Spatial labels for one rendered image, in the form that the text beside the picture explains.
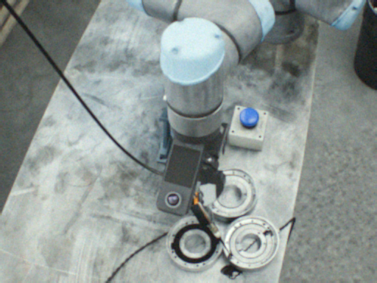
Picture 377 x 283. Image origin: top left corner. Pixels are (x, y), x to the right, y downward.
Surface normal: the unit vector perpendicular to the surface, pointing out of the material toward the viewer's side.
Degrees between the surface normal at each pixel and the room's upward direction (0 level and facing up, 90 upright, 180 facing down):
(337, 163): 0
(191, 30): 8
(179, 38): 8
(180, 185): 23
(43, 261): 0
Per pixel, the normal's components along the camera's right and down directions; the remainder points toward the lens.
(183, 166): -0.17, -0.11
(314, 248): -0.10, -0.49
